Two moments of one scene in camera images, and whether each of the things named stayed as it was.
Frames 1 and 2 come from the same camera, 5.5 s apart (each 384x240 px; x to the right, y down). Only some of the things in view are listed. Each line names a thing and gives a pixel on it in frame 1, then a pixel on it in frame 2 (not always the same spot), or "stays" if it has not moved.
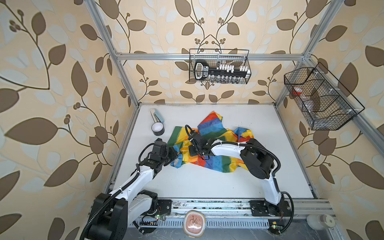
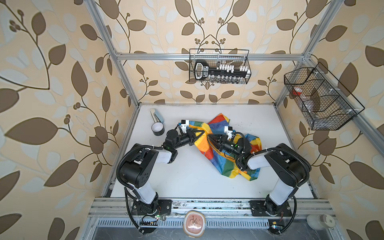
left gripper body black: [169, 155] -> [183, 141]
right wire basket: [325, 104] stays
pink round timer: [194, 223] stays
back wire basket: [219, 66] stays
